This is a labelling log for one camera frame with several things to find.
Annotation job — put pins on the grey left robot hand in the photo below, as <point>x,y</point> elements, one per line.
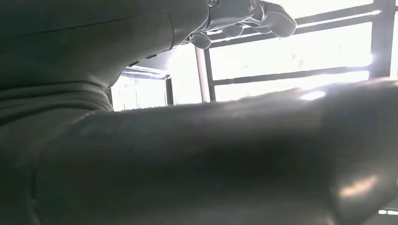
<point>93,46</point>

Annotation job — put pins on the small dark metal frame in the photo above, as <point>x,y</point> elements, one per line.
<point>169,90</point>

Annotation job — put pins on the dark metal window frame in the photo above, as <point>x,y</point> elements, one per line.
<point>381,46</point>

